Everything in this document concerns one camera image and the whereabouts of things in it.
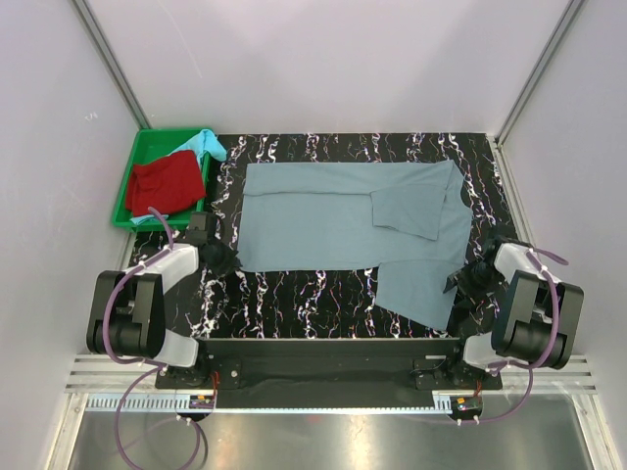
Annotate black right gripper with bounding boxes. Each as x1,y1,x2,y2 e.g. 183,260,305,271
444,258,504,308

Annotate grey-blue polo shirt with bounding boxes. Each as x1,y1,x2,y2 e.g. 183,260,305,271
237,161,473,330

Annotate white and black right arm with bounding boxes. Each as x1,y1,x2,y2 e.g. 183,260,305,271
442,235,584,389

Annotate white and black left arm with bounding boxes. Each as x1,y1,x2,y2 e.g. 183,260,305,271
86,211,241,388

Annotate red t shirt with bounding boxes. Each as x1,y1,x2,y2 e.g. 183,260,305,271
124,150,206,217

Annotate right connector box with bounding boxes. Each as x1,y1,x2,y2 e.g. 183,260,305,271
454,396,483,413

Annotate connector box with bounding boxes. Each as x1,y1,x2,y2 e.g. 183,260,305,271
189,395,216,412
454,396,483,413

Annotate light blue t shirt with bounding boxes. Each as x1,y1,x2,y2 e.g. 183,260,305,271
127,128,228,227

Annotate green plastic tray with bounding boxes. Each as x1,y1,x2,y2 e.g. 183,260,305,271
112,127,216,232

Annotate left connector box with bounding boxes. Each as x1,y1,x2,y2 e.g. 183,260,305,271
189,395,216,412

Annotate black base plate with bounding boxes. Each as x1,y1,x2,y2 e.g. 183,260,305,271
156,339,503,405

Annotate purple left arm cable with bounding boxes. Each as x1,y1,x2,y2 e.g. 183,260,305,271
100,205,212,464

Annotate white slotted cable duct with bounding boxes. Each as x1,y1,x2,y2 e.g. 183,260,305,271
85,392,453,415

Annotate aluminium front rail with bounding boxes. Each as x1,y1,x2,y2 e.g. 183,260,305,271
47,354,626,469

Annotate left aluminium corner post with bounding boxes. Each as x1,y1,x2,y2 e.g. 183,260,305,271
70,0,152,129

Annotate aluminium corner post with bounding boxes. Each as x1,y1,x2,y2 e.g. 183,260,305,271
70,0,152,129
494,0,587,147

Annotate right aluminium corner post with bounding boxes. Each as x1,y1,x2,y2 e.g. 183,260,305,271
494,0,587,147

